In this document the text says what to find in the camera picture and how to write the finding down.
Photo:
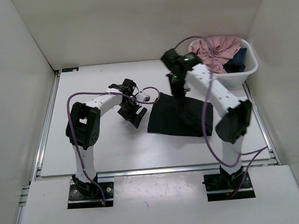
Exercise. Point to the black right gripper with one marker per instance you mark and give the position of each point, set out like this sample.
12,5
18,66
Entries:
177,93

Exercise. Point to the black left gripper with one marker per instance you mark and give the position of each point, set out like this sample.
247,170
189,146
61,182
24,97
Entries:
136,119

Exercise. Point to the black trousers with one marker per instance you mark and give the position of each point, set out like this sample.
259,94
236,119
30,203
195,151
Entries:
170,117

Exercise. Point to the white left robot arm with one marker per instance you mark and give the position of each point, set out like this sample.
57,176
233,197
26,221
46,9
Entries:
83,127

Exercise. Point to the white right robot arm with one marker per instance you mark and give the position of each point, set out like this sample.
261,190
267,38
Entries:
235,113

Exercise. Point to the pink garment in basket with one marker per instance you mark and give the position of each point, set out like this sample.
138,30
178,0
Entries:
216,51

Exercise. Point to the white plastic laundry basket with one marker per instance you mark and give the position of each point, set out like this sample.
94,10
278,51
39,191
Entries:
231,80

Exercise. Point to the dark blue garment in basket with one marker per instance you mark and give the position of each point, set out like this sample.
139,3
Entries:
236,64

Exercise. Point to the small blue label sticker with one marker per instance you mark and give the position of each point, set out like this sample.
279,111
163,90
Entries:
75,69

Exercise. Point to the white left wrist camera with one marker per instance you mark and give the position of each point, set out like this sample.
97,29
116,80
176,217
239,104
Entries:
143,97

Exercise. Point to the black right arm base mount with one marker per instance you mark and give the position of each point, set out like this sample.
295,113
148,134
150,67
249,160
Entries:
218,188

